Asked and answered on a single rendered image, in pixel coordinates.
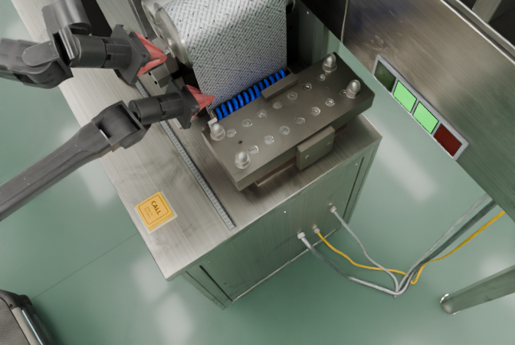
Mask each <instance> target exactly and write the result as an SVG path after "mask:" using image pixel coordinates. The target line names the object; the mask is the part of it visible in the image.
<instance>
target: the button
mask: <svg viewBox="0 0 515 345"><path fill-rule="evenodd" d="M136 209H137V211H138V213H139V214H140V216H141V218H142V220H143V221H144V223H145V225H146V227H147V228H148V229H149V230H150V231H151V230H152V229H154V228H155V227H157V226H158V225H160V224H162V223H163V222H165V221H166V220H168V219H170V218H171V217H173V216H174V214H173V213H172V210H171V209H170V207H169V206H168V204H167V202H166V201H165V199H164V198H163V196H162V194H161V193H160V192H157V193H156V194H155V195H152V196H151V197H149V198H148V199H146V200H145V201H143V202H141V203H140V204H138V205H136Z"/></svg>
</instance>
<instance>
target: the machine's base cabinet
mask: <svg viewBox="0 0 515 345"><path fill-rule="evenodd" d="M379 144H380V143H379ZM379 144H377V145H376V146H374V147H373V148H372V149H370V150H368V151H367V152H365V153H364V154H362V155H361V156H359V157H358V158H356V159H354V160H353V161H352V162H351V163H349V164H347V165H346V166H344V167H343V168H341V169H339V170H338V171H336V172H335V173H334V174H332V175H331V176H329V177H327V178H326V179H324V180H323V181H322V182H320V183H318V184H317V185H315V186H314V187H313V188H311V189H309V190H308V191H306V192H305V193H304V194H302V195H300V196H299V197H297V198H296V199H294V200H293V201H291V202H289V203H288V204H286V205H285V206H284V207H282V208H281V209H279V210H277V211H276V212H275V213H273V214H272V215H270V216H268V217H267V218H266V219H264V220H263V221H261V222H259V223H258V224H256V225H255V226H254V227H252V228H250V229H249V230H247V231H246V232H244V233H243V234H241V235H239V236H238V237H237V238H235V239H234V240H232V241H230V242H229V243H228V244H226V245H225V246H223V247H222V248H220V249H218V250H217V251H216V252H214V253H213V254H211V255H209V256H208V257H207V258H205V259H204V260H202V261H200V262H199V263H198V264H196V265H195V266H193V267H191V268H190V269H189V270H187V271H185V272H184V273H182V274H181V276H182V277H183V278H184V279H186V280H187V281H188V282H189V283H190V284H192V285H193V286H194V287H195V288H197V289H198V290H199V291H201V292H202V293H203V294H204V295H205V296H206V297H207V298H209V299H210V300H211V301H212V302H214V303H215V304H216V305H217V306H219V307H220V308H221V309H222V310H224V309H225V308H226V307H228V306H230V305H231V304H233V303H234V302H235V301H237V300H238V299H240V298H241V297H243V296H244V295H246V294H247V293H248V292H250V291H252V290H253V289H254V288H256V287H257V286H258V285H260V284H262V283H263V282H264V281H266V280H267V279H268V278H270V277H272V276H273V275H274V274H276V273H277V272H279V271H280V270H282V269H283V268H285V267H286V266H288V265H289V264H290V263H292V262H293V261H295V260H296V259H298V258H299V257H300V256H302V255H303V254H305V253H306V252H308V251H309V249H308V248H307V246H306V245H305V244H304V243H303V242H302V241H301V240H299V239H298V238H297V236H298V235H299V234H300V233H301V232H304V233H305V235H306V237H305V238H306V239H307V241H308V242H309V243H310V244H311V245H312V246H313V247H315V246H316V245H318V244H319V243H321V242H322V241H323V240H322V239H321V237H320V236H319V235H318V234H315V233H314V229H315V228H318V229H319V230H320V234H321V235H322V236H323V237H324V238H325V239H326V238H328V237H330V236H331V235H332V234H334V233H335V232H337V231H338V230H340V229H341V228H342V227H344V225H343V224H342V223H341V221H340V220H339V219H338V218H337V217H336V215H335V214H334V213H332V212H331V211H330V209H331V208H332V207H333V206H336V208H337V212H338V214H339V215H340V217H341V218H342V219H343V221H344V222H345V223H346V224H349V221H350V219H351V217H352V214H353V211H354V209H355V207H356V203H357V201H358V199H359V196H360V193H361V191H362V188H363V186H364V183H365V181H366V178H367V176H368V173H369V170H370V168H371V165H372V162H373V160H374V158H375V155H376V152H377V150H378V148H379Z"/></svg>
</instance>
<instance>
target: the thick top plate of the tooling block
mask: <svg viewBox="0 0 515 345"><path fill-rule="evenodd" d="M331 54H334V55H335V57H336V70H335V71H334V72H325V71H324V70H323V68H322V64H323V60H324V59H325V57H324V58H323V59H321V60H319V61H318V62H316V63H315V64H312V65H311V66H309V67H308V68H306V69H304V70H303V71H301V72H300V73H298V74H296V75H295V76H296V77H297V79H298V83H297V84H295V85H293V86H292V87H290V88H288V89H287V90H285V91H284V92H282V93H281V94H278V95H277V96H276V97H274V98H272V99H270V100H269V101H267V102H266V101H265V100H264V98H263V97H262V96H259V97H258V98H256V99H254V100H253V101H251V102H250V103H247V104H246V105H244V106H243V107H241V108H239V109H238V110H236V111H235V112H233V113H231V114H229V115H228V116H226V117H225V118H223V119H221V120H219V121H218V123H220V124H221V126H223V128H224V130H225V138H224V139H222V140H219V141H216V140H213V139H212V138H211V136H210V132H211V129H210V127H208V128H206V129H205V130H203V131H202V135H203V138H204V140H205V143H206V144H207V146H208V148H209V149H210V150H211V151H212V153H213V154H214V156H215V158H216V159H217V161H219V163H220V164H221V166H222V168H223V169H224V171H225V172H226V173H227V174H228V176H229V178H230V179H231V181H232V182H233V183H234V184H235V186H236V188H237V189H238V191H239V192H240V191H241V190H242V189H244V188H245V187H247V186H249V185H250V184H252V183H253V182H255V181H256V180H258V179H260V178H261V177H262V176H264V175H266V174H268V173H269V172H270V171H272V170H273V169H275V168H277V167H278V166H280V165H281V164H283V163H285V162H286V161H288V160H289V159H291V158H292V157H294V156H296V151H297V146H298V145H300V144H301V143H302V142H304V141H306V140H308V139H309V138H311V137H312V136H314V135H315V134H317V133H319V132H320V131H321V130H323V129H325V128H326V127H328V126H329V125H331V127H332V128H333V129H334V130H336V129H338V128H339V127H341V126H342V125H344V124H345V123H347V122H349V121H350V120H351V119H353V118H355V117H357V116H358V115H360V114H361V113H362V112H364V111H366V110H368V109H369V108H370V107H371V106H372V102H373V100H374V97H375V94H374V92H373V91H372V90H371V89H370V88H369V87H368V86H367V85H366V84H365V83H364V82H363V81H362V80H361V78H360V77H359V76H358V75H357V74H356V73H355V72H354V71H353V70H352V69H351V68H350V67H349V66H348V65H347V63H346V62H345V61H344V60H343V59H342V58H341V57H340V56H339V55H338V54H337V53H336V52H333V53H331ZM353 80H358V81H359V82H360V87H361V94H360V96H359V97H358V98H356V99H351V98H349V97H347V96H346V88H347V86H348V85H349V83H350V82H351V81H353ZM239 150H244V151H245V152H246V153H247V154H248V155H249V157H250V159H251V164H250V166H249V167H248V168H246V169H240V168H238V167H237V166H236V165H235V156H236V153H237V152H238V151H239Z"/></svg>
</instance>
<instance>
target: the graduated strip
mask: <svg viewBox="0 0 515 345"><path fill-rule="evenodd" d="M135 86H136V88H137V90H138V91H139V92H140V94H141V95H142V97H143V98H144V97H151V95H150V94H149V92H148V90H147V89H146V88H145V86H144V84H143V82H142V81H141V80H140V79H139V78H138V80H137V82H136V83H135ZM159 123H160V125H161V126H162V128H163V129H164V130H165V132H166V134H167V135H168V137H169V138H170V140H171V141H172V143H173V145H174V146H175V148H176V149H177V150H178V152H179V154H180V156H181V157H182V158H183V160H184V161H185V163H186V165H187V166H188V167H189V169H190V171H191V172H192V174H193V176H194V177H195V178H196V180H197V181H198V183H199V185H200V186H201V187H202V189H203V191H204V192H205V194H206V195H207V196H208V198H209V200H210V201H211V203H212V205H213V206H214V207H215V209H216V211H217V212H218V214H219V215H220V216H221V219H222V220H223V222H224V223H225V224H226V226H227V227H228V229H229V231H231V230H232V229H233V228H235V227H237V225H236V224H235V222H234V220H233V219H232V217H231V216H230V215H229V213H228V211H227V209H226V208H225V207H224V205H223V204H222V202H221V200H220V199H219V197H218V196H217V195H216V193H215V191H214V190H213V188H212V187H211V186H210V184H209V183H208V181H207V179H206V178H205V177H204V175H203V174H202V172H201V170H200V169H199V168H198V166H197V165H196V163H195V161H194V160H193V158H192V157H191V156H190V154H189V152H188V151H187V149H186V148H185V146H184V145H183V143H182V141H181V140H180V139H179V137H178V136H177V134H176V133H175V131H174V129H173V128H172V127H171V125H170V124H169V122H168V120H164V121H161V122H159Z"/></svg>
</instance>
